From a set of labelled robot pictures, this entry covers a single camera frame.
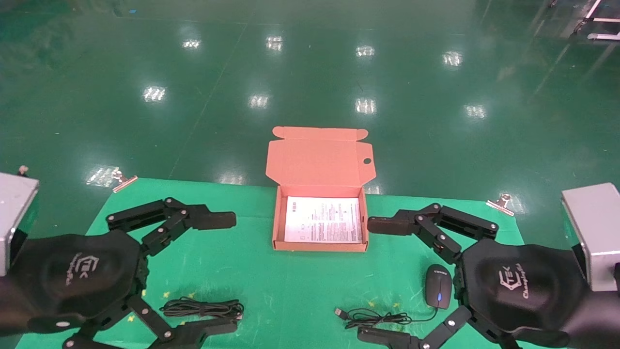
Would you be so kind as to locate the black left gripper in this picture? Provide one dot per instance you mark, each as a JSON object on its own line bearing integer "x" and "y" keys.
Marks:
{"x": 82, "y": 271}

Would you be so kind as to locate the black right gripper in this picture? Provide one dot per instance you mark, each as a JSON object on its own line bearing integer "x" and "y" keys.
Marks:
{"x": 523, "y": 286}

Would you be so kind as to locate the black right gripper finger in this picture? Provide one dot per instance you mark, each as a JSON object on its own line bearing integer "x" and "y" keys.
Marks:
{"x": 392, "y": 224}
{"x": 387, "y": 337}

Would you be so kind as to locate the open brown cardboard box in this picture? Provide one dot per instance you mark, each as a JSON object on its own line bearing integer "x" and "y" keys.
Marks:
{"x": 315, "y": 162}

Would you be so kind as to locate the white printed instruction sheet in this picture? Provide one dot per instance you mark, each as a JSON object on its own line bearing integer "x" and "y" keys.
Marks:
{"x": 322, "y": 220}

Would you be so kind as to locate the metal binder clip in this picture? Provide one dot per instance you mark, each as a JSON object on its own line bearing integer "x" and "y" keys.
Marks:
{"x": 123, "y": 182}
{"x": 501, "y": 204}

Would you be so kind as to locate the green table mat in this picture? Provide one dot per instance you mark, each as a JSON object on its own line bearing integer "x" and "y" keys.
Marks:
{"x": 300, "y": 281}

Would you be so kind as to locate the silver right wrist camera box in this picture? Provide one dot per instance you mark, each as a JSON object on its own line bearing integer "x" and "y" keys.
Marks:
{"x": 596, "y": 228}

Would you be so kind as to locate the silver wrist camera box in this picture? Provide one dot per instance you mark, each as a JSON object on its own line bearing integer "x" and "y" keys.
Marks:
{"x": 14, "y": 208}
{"x": 596, "y": 228}

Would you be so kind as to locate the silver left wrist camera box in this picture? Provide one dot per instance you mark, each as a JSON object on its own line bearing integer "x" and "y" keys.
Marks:
{"x": 14, "y": 208}

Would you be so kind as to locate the white metal frame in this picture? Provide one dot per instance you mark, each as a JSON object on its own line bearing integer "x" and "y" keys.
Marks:
{"x": 603, "y": 20}

